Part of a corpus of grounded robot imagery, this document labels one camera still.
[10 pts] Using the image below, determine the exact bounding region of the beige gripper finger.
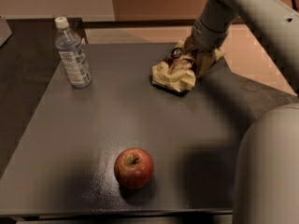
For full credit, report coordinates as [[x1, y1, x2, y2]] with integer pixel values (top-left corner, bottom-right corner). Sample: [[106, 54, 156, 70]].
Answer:
[[196, 50, 217, 78]]

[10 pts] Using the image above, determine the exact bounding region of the brown chip bag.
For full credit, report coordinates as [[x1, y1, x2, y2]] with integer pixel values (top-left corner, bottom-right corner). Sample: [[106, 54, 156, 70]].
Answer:
[[151, 39, 226, 94]]

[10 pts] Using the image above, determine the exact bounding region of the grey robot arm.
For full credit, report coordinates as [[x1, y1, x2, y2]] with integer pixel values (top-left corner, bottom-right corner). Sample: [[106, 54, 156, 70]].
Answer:
[[192, 0, 299, 224]]

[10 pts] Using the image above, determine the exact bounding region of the red apple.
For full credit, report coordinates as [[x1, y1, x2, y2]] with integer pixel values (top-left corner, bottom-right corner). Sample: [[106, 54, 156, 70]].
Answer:
[[114, 147, 153, 189]]

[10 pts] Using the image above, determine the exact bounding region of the clear plastic water bottle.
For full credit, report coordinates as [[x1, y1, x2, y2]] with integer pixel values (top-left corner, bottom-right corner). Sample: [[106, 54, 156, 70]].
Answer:
[[54, 17, 92, 88]]

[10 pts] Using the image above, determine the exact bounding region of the grey object at left edge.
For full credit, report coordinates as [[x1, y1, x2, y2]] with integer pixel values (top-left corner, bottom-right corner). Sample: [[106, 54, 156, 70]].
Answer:
[[0, 15, 12, 47]]

